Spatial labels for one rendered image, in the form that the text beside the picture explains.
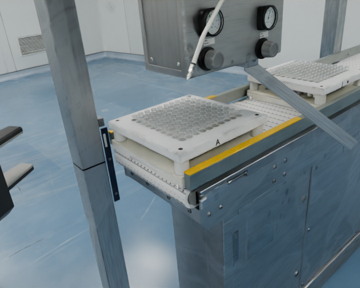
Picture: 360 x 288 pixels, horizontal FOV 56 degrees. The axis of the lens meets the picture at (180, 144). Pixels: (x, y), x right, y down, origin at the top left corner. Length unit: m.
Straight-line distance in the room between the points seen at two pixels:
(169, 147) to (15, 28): 5.58
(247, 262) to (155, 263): 0.77
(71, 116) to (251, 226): 0.51
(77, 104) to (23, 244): 1.35
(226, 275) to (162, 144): 0.42
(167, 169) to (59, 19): 0.35
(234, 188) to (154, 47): 0.33
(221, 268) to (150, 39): 0.58
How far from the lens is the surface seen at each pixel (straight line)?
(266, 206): 0.92
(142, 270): 1.65
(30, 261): 1.88
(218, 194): 0.65
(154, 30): 0.52
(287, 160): 0.82
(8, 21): 6.06
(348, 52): 1.60
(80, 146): 0.78
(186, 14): 0.46
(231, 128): 0.66
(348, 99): 1.00
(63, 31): 0.72
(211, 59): 0.47
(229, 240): 0.84
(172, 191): 0.64
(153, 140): 0.63
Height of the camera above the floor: 1.16
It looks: 25 degrees down
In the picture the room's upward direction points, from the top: 5 degrees counter-clockwise
